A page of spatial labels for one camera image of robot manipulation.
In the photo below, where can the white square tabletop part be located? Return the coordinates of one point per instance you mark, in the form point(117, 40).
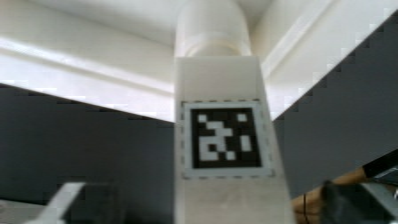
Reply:
point(127, 53)

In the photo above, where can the white table leg with tag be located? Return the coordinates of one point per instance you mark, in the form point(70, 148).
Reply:
point(232, 188)

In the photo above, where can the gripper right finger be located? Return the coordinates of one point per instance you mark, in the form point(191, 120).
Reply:
point(364, 203)

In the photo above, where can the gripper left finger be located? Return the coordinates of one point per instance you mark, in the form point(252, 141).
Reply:
point(86, 204)

